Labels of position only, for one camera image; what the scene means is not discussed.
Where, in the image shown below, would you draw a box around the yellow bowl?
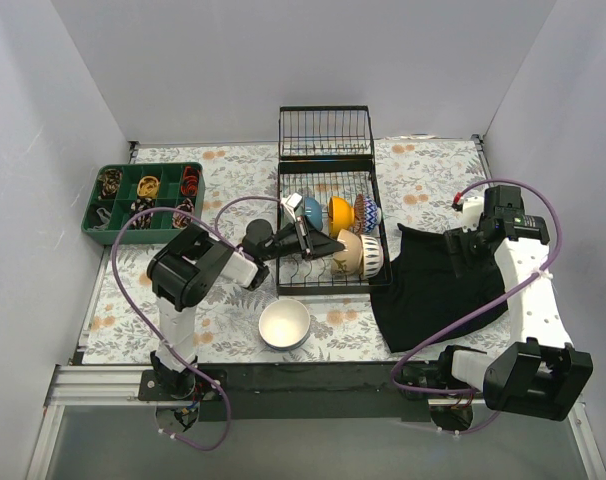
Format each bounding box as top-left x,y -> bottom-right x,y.
328,196 -> 355,238

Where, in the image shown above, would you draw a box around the orange rimmed white bowl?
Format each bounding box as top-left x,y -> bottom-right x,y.
360,235 -> 384,279

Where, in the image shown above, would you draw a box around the blue zigzag patterned bowl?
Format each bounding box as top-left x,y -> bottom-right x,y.
353,194 -> 382,235

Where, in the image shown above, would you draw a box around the light blue bowl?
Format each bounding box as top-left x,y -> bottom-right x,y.
258,298 -> 311,351

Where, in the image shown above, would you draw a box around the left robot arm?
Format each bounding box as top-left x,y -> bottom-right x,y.
147,218 -> 345,400

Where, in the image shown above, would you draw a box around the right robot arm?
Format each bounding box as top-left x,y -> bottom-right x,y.
371,181 -> 593,421

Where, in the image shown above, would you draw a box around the black cloth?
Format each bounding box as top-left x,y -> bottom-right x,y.
370,224 -> 504,353

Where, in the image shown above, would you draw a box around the pink floral rolled tie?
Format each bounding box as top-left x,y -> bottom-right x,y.
172,198 -> 194,229

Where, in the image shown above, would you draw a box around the orange navy rolled tie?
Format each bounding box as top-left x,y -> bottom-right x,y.
180,166 -> 201,197

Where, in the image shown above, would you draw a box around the floral black rolled tie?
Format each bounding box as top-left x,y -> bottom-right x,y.
130,197 -> 155,230

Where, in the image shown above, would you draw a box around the yellow patterned rolled tie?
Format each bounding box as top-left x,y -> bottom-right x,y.
136,175 -> 160,199

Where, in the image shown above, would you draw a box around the green plastic organizer tray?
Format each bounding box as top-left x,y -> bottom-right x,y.
81,162 -> 206,245

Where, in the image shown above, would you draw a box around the grey rolled tie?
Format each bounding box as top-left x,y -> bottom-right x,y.
86,204 -> 111,231

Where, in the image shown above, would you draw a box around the brown patterned rolled tie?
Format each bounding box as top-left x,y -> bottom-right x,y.
97,168 -> 123,200

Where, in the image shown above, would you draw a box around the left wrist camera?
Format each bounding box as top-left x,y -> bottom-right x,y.
280,193 -> 305,224

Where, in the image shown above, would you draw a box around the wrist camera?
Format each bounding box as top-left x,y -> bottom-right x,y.
280,193 -> 305,224
452,193 -> 484,231

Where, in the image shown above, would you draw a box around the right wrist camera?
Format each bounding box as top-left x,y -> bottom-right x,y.
452,193 -> 484,231

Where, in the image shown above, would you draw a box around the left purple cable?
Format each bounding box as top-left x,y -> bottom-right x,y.
110,195 -> 284,451

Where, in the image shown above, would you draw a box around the purple cable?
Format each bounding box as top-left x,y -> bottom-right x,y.
110,195 -> 284,451
390,178 -> 564,437

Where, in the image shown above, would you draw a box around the black wire dish rack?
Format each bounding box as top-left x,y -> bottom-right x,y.
276,105 -> 392,295

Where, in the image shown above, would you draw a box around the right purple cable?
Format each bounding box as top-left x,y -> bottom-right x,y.
390,178 -> 564,437

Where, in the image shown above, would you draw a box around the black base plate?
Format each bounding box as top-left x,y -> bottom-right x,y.
137,362 -> 497,424

